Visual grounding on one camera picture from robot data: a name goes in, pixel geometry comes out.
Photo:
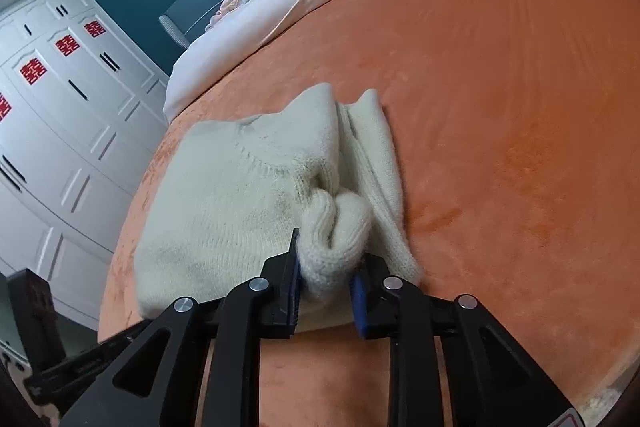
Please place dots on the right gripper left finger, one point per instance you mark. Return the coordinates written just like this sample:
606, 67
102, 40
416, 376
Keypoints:
264, 307

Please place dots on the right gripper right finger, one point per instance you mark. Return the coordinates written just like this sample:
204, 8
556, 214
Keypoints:
386, 306

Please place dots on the cream knitted sweater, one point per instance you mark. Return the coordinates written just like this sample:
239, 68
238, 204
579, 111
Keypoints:
319, 175

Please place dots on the orange velvet bed blanket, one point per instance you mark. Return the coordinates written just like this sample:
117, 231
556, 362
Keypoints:
516, 127

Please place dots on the white wardrobe with red stickers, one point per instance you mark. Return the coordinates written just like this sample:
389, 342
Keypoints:
81, 117

